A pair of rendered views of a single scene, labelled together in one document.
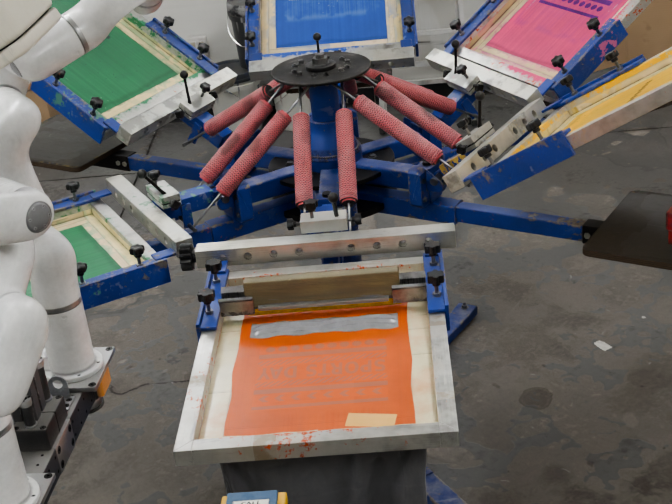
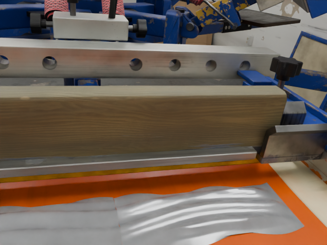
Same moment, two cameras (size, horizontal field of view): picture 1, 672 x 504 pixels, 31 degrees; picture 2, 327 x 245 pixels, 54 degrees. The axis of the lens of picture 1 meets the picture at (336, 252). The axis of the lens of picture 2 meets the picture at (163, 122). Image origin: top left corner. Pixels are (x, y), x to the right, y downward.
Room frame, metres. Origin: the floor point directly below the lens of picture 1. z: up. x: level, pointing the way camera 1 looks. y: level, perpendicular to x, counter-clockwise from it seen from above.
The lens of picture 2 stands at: (2.37, 0.10, 1.17)
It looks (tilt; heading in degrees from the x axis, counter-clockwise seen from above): 27 degrees down; 338
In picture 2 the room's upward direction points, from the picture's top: 6 degrees clockwise
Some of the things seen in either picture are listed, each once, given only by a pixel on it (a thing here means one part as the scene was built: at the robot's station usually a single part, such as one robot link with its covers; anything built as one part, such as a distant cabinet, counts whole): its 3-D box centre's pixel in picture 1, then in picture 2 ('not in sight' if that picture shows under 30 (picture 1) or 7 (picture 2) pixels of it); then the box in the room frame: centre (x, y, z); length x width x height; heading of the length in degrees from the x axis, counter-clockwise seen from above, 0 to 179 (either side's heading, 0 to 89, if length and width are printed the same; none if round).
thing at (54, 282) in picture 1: (48, 266); not in sight; (2.22, 0.58, 1.37); 0.13 x 0.10 x 0.16; 30
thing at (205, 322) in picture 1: (214, 306); not in sight; (2.71, 0.32, 0.98); 0.30 x 0.05 x 0.07; 176
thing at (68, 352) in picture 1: (59, 335); not in sight; (2.22, 0.59, 1.21); 0.16 x 0.13 x 0.15; 82
